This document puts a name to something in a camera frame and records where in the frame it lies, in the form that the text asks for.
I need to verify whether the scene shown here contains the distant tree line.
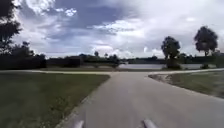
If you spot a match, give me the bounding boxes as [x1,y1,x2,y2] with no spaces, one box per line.
[46,50,224,66]

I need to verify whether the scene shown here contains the grass strip by water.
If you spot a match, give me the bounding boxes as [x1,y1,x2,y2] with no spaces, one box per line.
[43,66,168,73]

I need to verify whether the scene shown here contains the grey paved path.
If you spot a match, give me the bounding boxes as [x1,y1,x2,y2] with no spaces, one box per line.
[0,67,224,128]

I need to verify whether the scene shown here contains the round dark tree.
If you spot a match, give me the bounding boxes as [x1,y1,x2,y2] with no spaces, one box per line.
[160,35,183,70]

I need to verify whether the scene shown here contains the robot's own part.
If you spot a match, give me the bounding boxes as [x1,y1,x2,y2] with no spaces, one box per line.
[142,118,158,128]
[73,119,85,128]

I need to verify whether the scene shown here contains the green grass field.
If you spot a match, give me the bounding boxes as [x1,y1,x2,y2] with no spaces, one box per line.
[0,72,112,128]

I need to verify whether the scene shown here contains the grass verge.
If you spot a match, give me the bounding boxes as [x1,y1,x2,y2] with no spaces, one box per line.
[148,69,224,100]

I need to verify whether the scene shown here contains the dark thicket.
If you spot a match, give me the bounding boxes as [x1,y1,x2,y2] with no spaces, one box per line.
[0,41,48,71]

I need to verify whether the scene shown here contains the tall dark tree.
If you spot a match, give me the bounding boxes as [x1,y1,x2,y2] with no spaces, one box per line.
[193,25,219,70]

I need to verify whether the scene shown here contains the tree with overhanging crown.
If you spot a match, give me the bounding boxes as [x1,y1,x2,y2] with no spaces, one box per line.
[0,0,23,56]

